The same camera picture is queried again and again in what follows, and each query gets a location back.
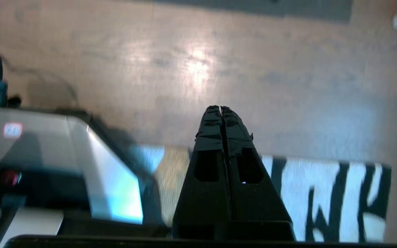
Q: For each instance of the white robot chassis cover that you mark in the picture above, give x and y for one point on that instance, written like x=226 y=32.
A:
x=29 y=224

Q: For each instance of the silver black robot base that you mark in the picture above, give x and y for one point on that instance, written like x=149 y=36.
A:
x=64 y=155

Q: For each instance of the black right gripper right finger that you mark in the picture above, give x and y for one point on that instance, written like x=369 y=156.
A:
x=257 y=206

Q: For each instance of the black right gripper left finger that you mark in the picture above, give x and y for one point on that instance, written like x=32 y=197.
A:
x=205 y=206

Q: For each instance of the black white zebra rug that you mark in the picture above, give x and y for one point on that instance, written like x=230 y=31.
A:
x=322 y=199

